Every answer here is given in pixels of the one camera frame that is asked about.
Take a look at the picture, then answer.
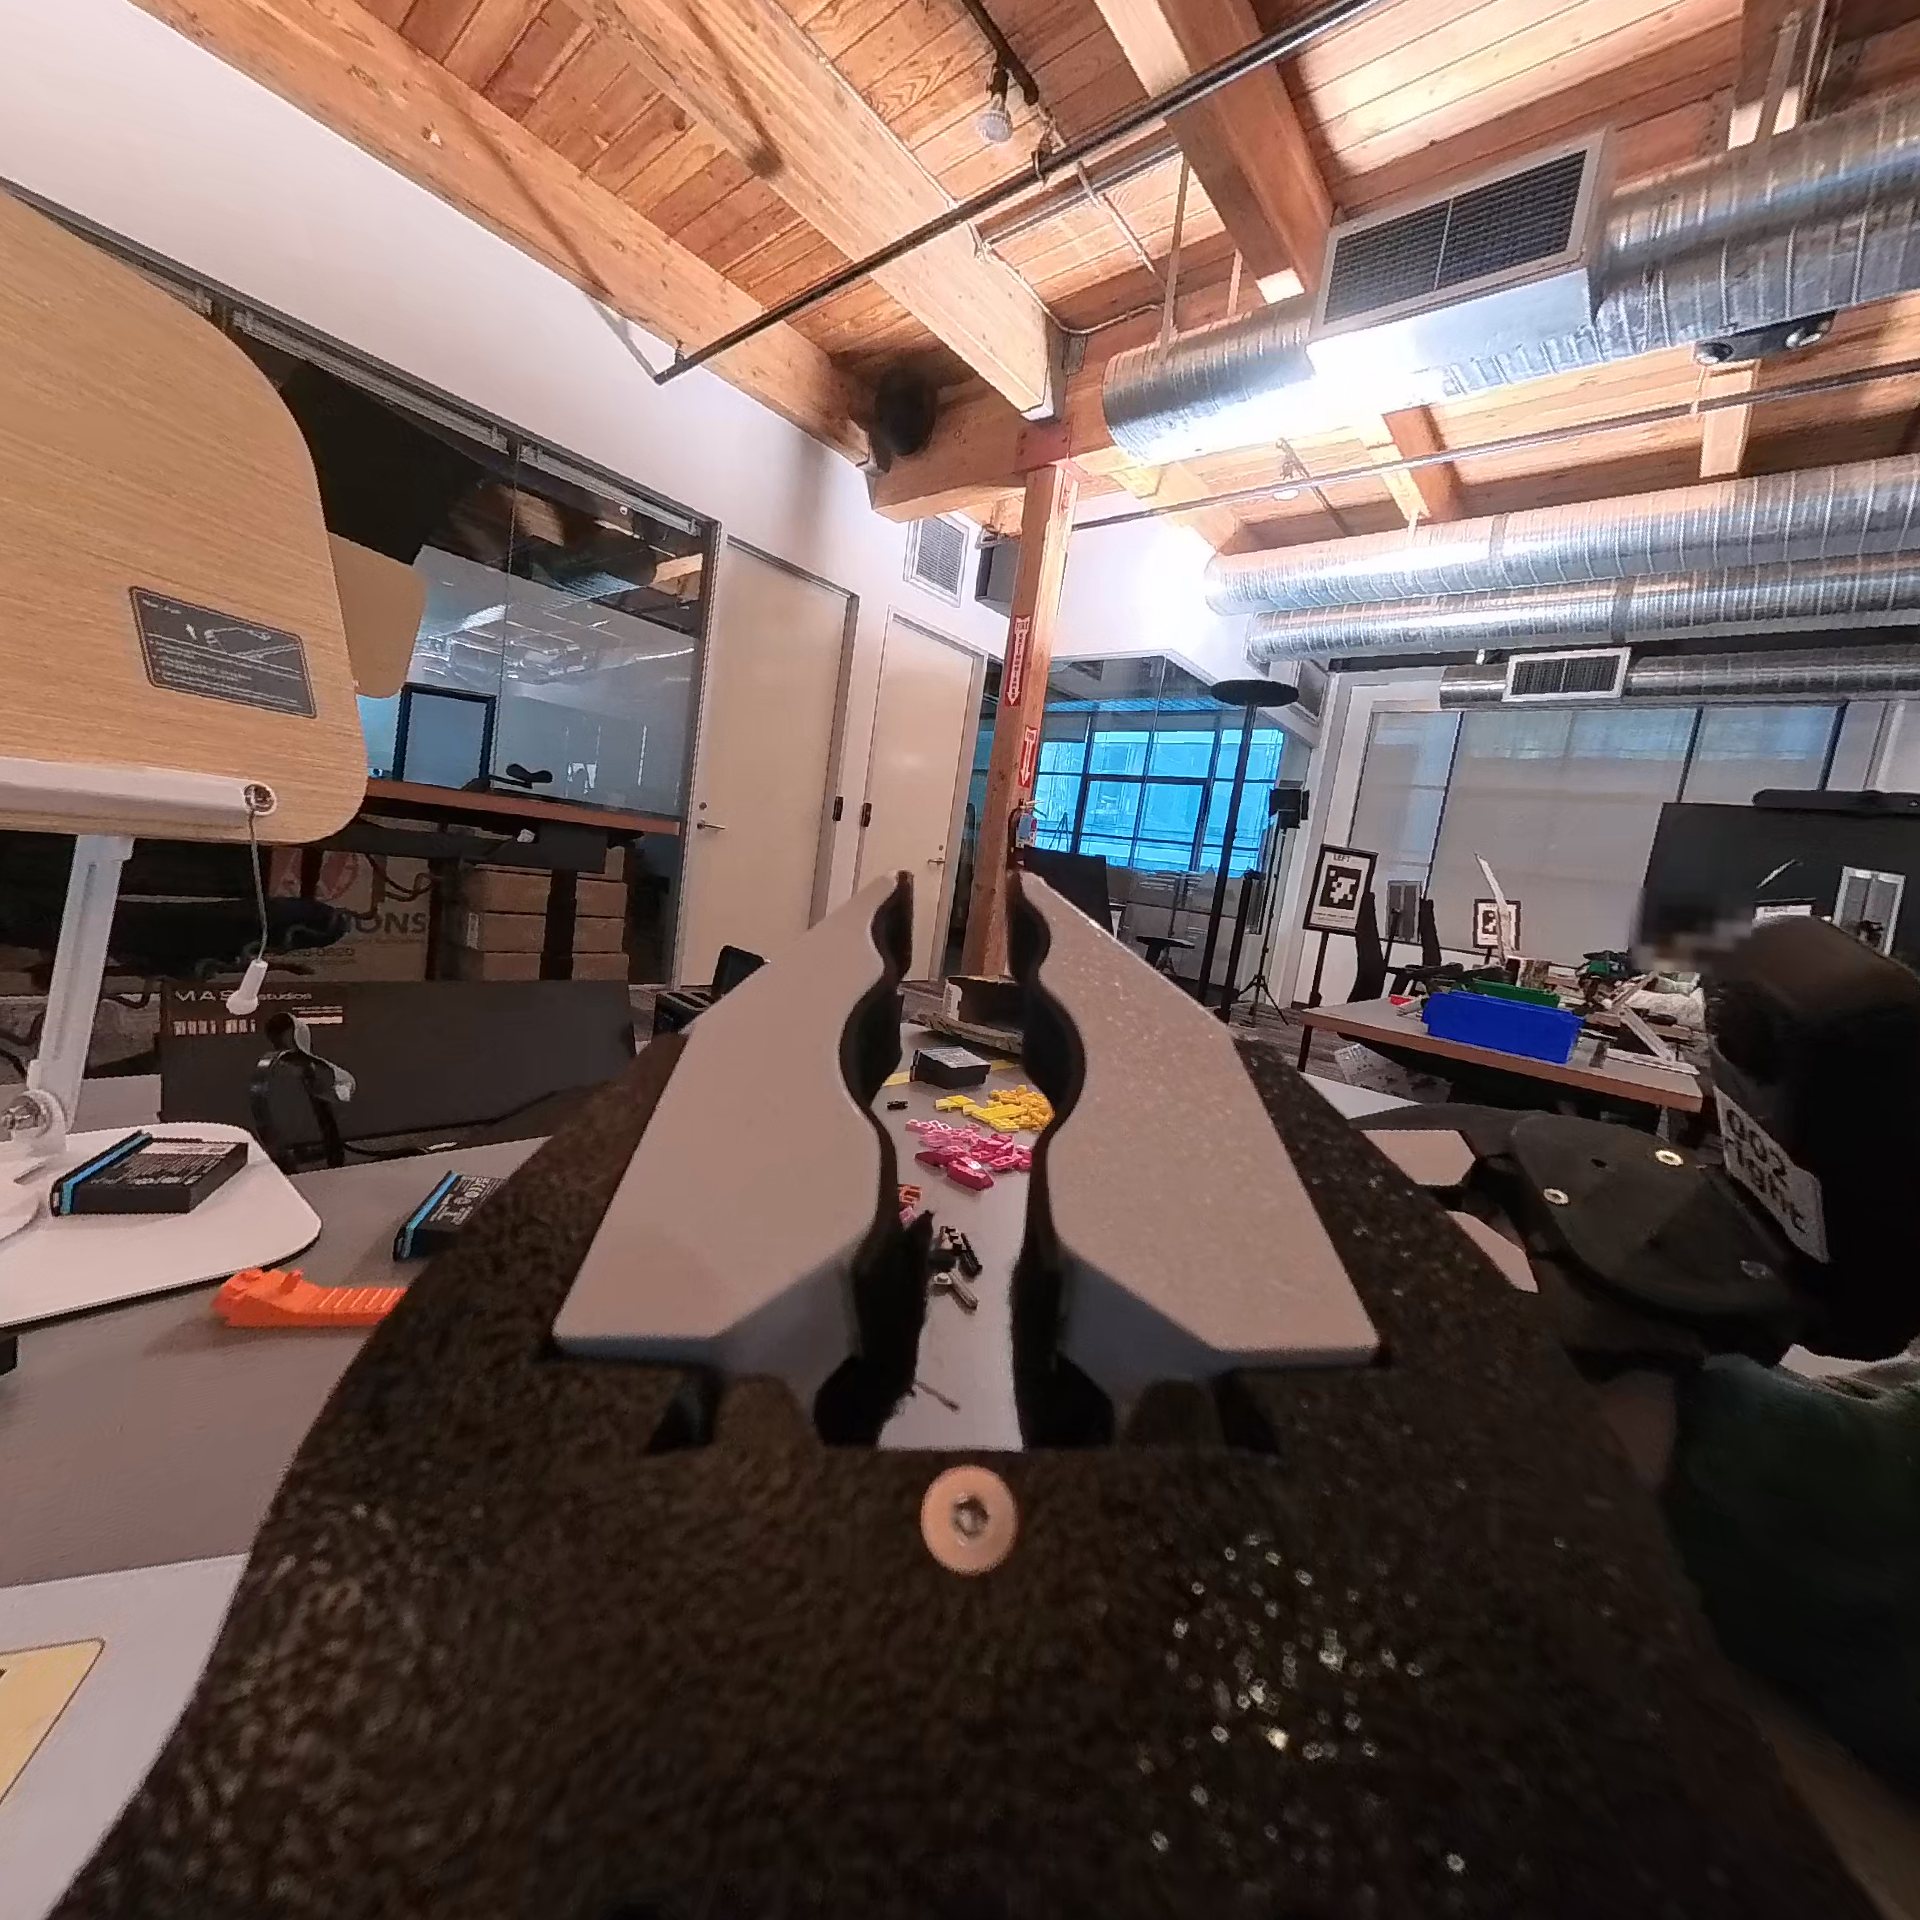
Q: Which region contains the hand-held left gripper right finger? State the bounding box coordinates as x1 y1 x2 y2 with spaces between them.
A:
1005 870 1383 1401

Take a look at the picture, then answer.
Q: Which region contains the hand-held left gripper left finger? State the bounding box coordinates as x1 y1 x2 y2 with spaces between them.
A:
551 870 925 1412

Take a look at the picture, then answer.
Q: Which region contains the lego instruction booklet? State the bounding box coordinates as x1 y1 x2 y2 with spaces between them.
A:
0 1551 249 1920

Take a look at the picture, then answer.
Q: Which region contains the person's right forearm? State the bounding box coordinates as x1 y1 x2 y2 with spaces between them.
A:
1663 1342 1920 1800

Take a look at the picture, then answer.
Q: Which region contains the pile of pink lego pieces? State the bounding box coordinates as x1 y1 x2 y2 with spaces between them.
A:
903 1118 1037 1192

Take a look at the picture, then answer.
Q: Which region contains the orange lego brick separator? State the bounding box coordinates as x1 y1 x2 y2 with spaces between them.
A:
210 1265 406 1327

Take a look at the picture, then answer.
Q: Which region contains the cluttered work table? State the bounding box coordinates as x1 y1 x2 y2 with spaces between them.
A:
1297 997 1711 1119

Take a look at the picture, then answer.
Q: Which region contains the black battery charger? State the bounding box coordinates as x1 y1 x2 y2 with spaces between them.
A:
652 943 769 1039

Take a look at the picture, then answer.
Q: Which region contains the blue plastic bin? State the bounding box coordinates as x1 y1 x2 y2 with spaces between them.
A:
1422 988 1585 1065

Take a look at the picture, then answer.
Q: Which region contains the black battery blue stripe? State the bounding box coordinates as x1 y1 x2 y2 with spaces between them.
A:
393 1169 518 1261
49 1128 249 1215

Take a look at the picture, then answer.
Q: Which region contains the black cardboard box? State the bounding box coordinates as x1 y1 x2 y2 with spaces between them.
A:
158 978 641 1150

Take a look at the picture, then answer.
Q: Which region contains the dark brown rough slab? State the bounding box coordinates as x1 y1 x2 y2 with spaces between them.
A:
907 972 1029 1050

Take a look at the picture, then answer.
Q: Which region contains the marker sign on easel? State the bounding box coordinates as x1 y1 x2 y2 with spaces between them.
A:
1303 842 1379 1015

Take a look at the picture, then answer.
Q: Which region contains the stack of cardboard boxes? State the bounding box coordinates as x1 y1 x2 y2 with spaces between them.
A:
434 854 633 985

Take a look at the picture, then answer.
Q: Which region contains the large black screen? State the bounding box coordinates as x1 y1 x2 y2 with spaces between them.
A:
1642 790 1920 962

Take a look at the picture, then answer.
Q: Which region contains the wooden office desk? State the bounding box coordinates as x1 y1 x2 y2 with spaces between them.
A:
358 776 683 841

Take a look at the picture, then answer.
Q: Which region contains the white door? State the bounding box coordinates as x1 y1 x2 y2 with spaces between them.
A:
855 607 991 985
682 537 859 985

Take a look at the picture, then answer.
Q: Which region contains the red print carton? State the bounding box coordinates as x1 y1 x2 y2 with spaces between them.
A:
270 847 437 976

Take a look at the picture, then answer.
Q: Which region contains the black framed monitor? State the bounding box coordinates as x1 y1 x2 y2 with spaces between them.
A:
397 681 501 789

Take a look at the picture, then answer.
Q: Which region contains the black round ceiling speaker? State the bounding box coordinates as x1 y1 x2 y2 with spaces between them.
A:
866 362 943 471

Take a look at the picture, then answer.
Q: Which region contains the white ceiling vent box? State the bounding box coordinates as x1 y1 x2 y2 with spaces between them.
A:
1305 128 1619 349

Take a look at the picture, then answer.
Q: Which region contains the black ceiling pipe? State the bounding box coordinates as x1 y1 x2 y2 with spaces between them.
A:
657 0 1383 383

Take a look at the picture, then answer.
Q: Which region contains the black curved bracket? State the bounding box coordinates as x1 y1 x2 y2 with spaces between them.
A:
251 1013 358 1173

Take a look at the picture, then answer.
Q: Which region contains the white pull cord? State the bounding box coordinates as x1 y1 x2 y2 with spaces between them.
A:
225 776 289 1017

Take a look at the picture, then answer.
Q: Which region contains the white duct grille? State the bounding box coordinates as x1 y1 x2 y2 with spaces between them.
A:
1500 647 1630 704

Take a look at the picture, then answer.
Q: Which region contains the wooden post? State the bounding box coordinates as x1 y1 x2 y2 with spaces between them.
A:
961 462 1082 985

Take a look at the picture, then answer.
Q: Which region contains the silver ceiling duct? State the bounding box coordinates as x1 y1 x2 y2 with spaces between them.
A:
1201 454 1920 616
1245 575 1920 669

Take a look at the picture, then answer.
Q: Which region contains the silver duct with vent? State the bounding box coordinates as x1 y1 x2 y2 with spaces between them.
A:
1102 82 1920 465

